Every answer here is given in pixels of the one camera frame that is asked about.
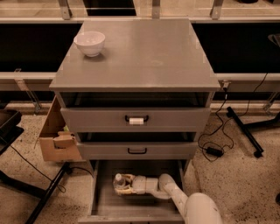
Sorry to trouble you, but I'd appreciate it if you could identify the grey open bottom drawer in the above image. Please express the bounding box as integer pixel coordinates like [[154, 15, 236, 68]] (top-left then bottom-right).
[[78, 160, 189, 224]]

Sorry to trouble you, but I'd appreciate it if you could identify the grey middle drawer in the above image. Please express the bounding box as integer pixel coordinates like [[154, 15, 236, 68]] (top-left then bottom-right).
[[77, 142, 198, 160]]

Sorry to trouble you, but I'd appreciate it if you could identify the grey top drawer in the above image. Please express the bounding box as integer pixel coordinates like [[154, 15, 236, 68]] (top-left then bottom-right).
[[60, 108, 210, 132]]

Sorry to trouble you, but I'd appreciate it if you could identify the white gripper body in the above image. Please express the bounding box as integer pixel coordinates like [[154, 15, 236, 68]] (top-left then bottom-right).
[[132, 176, 146, 194]]

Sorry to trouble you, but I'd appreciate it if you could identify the white ceramic bowl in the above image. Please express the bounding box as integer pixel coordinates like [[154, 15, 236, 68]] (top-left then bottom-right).
[[73, 31, 106, 57]]

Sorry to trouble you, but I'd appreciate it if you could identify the black tray left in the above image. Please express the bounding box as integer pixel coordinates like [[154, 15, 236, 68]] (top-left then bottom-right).
[[0, 109, 24, 155]]

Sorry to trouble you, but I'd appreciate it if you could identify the clear plastic water bottle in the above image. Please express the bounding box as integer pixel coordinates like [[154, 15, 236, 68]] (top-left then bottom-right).
[[113, 173, 128, 194]]

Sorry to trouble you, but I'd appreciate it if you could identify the white tape on handle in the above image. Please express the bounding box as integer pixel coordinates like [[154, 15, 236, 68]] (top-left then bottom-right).
[[129, 117, 144, 125]]

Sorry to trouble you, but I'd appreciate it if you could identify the black stand leg right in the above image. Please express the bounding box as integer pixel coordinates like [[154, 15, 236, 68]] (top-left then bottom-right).
[[227, 107, 280, 158]]

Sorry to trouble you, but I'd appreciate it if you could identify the black power adapter cable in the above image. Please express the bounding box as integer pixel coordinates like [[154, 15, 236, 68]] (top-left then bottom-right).
[[197, 73, 270, 163]]

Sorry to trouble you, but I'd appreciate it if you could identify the grey drawer cabinet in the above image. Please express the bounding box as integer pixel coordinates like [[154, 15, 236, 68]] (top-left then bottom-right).
[[48, 17, 221, 224]]

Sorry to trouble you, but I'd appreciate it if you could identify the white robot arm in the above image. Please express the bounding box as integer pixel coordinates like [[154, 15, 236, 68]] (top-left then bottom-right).
[[113, 173, 223, 224]]

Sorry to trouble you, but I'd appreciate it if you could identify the black stand base left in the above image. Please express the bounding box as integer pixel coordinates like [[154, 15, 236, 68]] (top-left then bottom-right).
[[0, 162, 70, 224]]

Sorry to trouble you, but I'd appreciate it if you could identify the brown cardboard box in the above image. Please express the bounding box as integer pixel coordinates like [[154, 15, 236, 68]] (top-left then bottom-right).
[[38, 98, 82, 162]]

